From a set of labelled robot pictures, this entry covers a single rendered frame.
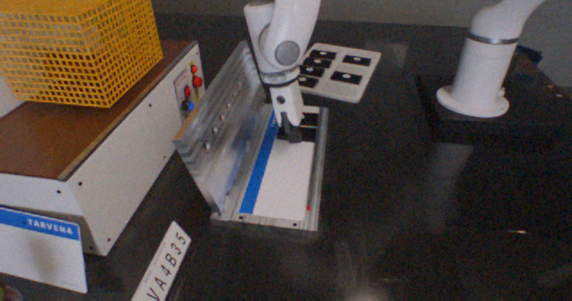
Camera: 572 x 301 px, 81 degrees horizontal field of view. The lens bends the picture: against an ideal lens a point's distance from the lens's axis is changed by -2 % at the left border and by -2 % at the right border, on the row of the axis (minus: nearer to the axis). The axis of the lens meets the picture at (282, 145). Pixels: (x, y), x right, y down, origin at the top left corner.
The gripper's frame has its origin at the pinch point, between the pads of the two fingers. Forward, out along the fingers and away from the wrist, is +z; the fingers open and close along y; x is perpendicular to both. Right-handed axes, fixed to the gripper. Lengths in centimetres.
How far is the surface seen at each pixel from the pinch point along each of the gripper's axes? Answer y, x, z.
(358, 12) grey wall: 221, -18, 38
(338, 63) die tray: 52, -9, 6
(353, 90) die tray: 31.8, -13.9, 6.7
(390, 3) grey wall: 221, -42, 34
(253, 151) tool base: -4.9, 9.5, 0.4
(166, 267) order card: -38.5, 16.1, -2.2
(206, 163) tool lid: -23.1, 11.0, -11.1
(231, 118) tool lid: -5.5, 12.0, -9.6
